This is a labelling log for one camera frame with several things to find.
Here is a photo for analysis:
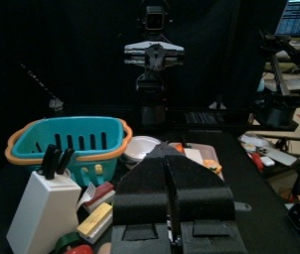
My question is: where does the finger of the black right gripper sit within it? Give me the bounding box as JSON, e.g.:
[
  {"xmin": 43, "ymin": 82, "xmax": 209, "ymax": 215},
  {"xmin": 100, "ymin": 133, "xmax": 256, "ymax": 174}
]
[
  {"xmin": 154, "ymin": 44, "xmax": 166, "ymax": 72},
  {"xmin": 145, "ymin": 44, "xmax": 157, "ymax": 72}
]

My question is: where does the black cylindrical base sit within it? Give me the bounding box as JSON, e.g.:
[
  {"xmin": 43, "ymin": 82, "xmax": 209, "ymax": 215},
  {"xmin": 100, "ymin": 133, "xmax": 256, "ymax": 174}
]
[{"xmin": 253, "ymin": 93, "xmax": 300, "ymax": 128}]

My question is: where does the silver frame clamp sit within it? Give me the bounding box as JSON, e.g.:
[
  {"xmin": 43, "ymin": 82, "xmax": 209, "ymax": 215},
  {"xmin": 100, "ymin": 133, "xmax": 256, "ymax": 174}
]
[{"xmin": 48, "ymin": 97, "xmax": 66, "ymax": 112}]

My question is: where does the white slotted toy spatula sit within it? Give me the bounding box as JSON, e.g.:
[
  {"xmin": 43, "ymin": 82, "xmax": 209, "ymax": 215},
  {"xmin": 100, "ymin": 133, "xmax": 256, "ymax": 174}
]
[{"xmin": 75, "ymin": 183, "xmax": 96, "ymax": 209}]

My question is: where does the white knife block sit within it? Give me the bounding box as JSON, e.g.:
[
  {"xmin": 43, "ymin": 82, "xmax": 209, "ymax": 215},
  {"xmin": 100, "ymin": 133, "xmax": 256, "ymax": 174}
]
[{"xmin": 5, "ymin": 170, "xmax": 83, "ymax": 254}]

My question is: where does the white toy bowl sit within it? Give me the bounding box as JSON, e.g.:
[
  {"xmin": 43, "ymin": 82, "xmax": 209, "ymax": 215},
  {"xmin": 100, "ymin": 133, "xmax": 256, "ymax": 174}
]
[{"xmin": 119, "ymin": 135, "xmax": 163, "ymax": 167}]

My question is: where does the pink plastic tray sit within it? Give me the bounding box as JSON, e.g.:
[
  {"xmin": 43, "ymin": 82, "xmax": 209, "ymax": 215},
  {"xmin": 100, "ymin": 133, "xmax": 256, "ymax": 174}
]
[{"xmin": 167, "ymin": 142, "xmax": 225, "ymax": 180}]

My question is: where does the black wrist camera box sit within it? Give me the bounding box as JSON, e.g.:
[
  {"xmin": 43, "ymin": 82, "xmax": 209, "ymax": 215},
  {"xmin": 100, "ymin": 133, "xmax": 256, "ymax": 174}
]
[{"xmin": 141, "ymin": 4, "xmax": 170, "ymax": 33}]

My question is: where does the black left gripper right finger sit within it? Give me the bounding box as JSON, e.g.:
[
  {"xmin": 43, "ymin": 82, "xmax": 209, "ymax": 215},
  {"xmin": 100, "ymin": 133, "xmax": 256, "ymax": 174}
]
[{"xmin": 162, "ymin": 142, "xmax": 249, "ymax": 254}]

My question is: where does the laptop screen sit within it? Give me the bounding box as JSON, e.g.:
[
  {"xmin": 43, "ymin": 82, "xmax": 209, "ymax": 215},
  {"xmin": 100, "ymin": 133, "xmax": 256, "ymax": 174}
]
[{"xmin": 273, "ymin": 0, "xmax": 300, "ymax": 38}]

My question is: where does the yellow orange toy food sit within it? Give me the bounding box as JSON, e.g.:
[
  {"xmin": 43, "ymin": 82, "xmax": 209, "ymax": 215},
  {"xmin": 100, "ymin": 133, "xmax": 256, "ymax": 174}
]
[{"xmin": 204, "ymin": 159, "xmax": 224, "ymax": 174}]

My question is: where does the teal basket orange rim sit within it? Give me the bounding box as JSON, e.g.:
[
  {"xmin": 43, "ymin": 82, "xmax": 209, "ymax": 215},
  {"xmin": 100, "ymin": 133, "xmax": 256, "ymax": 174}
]
[{"xmin": 4, "ymin": 115, "xmax": 134, "ymax": 188}]

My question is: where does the red white striped toy food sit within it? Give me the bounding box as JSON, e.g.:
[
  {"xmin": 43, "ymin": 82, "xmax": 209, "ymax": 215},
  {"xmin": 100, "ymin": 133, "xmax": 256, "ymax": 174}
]
[{"xmin": 83, "ymin": 181, "xmax": 116, "ymax": 212}]

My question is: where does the grey flat device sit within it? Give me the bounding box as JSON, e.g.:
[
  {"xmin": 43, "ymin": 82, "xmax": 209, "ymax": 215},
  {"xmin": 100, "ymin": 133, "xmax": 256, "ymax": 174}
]
[{"xmin": 257, "ymin": 145, "xmax": 299, "ymax": 167}]

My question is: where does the red toy tomato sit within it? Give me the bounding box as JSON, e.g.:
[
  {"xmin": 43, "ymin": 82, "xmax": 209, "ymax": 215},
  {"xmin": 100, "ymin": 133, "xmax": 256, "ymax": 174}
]
[{"xmin": 64, "ymin": 243, "xmax": 95, "ymax": 254}]

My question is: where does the white toy food block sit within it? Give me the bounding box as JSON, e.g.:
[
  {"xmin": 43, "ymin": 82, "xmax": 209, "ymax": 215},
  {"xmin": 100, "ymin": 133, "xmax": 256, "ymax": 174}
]
[{"xmin": 183, "ymin": 147, "xmax": 206, "ymax": 166}]

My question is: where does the green curved toy piece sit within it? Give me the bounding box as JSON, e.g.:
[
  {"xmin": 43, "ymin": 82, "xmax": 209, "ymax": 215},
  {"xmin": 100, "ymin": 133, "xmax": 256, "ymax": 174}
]
[{"xmin": 52, "ymin": 231, "xmax": 83, "ymax": 254}]

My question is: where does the beige toy egg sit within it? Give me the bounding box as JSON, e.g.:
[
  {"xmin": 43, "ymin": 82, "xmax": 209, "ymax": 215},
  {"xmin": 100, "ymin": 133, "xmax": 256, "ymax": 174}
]
[{"xmin": 96, "ymin": 241, "xmax": 112, "ymax": 254}]

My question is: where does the yellow white toy block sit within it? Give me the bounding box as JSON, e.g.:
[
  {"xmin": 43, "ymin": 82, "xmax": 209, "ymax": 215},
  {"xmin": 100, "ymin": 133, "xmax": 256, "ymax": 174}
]
[{"xmin": 75, "ymin": 201, "xmax": 114, "ymax": 245}]

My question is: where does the black knife handle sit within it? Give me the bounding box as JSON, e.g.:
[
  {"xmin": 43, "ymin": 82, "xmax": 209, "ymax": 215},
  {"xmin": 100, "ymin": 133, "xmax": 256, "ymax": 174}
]
[
  {"xmin": 39, "ymin": 144, "xmax": 58, "ymax": 177},
  {"xmin": 46, "ymin": 148, "xmax": 64, "ymax": 181},
  {"xmin": 56, "ymin": 147, "xmax": 75, "ymax": 176}
]

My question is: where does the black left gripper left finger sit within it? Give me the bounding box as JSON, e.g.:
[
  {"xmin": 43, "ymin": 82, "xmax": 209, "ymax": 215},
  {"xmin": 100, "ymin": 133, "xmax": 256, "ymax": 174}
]
[{"xmin": 110, "ymin": 142, "xmax": 173, "ymax": 254}]

